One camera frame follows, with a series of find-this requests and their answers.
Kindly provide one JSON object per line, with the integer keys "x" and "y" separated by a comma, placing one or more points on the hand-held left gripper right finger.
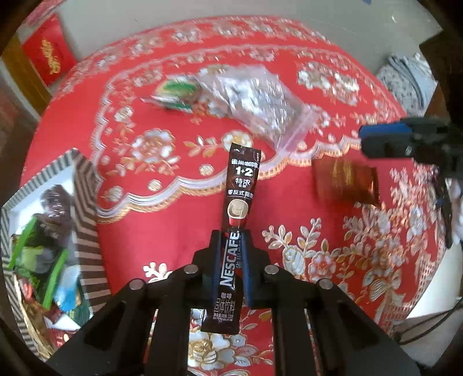
{"x": 246, "y": 264}

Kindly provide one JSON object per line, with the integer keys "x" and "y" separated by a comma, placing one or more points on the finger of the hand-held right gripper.
{"x": 387, "y": 139}

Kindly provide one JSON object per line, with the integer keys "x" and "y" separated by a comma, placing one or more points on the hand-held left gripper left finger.
{"x": 216, "y": 260}

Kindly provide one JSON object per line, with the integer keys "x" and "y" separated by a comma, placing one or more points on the dark red snack packet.
{"x": 343, "y": 180}

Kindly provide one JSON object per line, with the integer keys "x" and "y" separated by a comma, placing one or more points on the dark brown coffee stick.
{"x": 242, "y": 173}

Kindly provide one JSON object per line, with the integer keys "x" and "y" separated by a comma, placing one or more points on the brown striped cardboard box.
{"x": 86, "y": 217}

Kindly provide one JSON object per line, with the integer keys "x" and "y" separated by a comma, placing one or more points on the clear zip bag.
{"x": 253, "y": 97}

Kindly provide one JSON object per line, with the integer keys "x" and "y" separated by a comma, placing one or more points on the blue and white snack packet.
{"x": 70, "y": 289}

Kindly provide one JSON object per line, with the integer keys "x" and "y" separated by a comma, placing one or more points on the green cracker packet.
{"x": 54, "y": 282}

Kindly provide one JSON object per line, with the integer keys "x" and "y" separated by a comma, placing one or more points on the dark brown snack packet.
{"x": 58, "y": 206}

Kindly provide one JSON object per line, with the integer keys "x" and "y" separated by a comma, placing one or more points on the red floral snack packet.
{"x": 63, "y": 332}

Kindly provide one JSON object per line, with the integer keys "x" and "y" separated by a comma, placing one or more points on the green and red snack packet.
{"x": 173, "y": 90}

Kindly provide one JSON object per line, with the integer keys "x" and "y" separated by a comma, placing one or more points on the dark green snack packet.
{"x": 27, "y": 249}

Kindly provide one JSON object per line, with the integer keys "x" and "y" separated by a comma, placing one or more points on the gold foil snack packet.
{"x": 34, "y": 325}

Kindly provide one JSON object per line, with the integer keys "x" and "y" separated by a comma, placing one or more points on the grey patterned cloth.
{"x": 408, "y": 83}

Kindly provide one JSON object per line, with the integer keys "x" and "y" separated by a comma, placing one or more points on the red floral tablecloth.
{"x": 181, "y": 43}

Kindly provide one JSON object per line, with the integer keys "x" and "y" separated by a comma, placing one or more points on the wooden door frame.
{"x": 25, "y": 79}

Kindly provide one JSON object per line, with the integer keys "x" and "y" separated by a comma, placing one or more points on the red wall hanging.
{"x": 49, "y": 50}

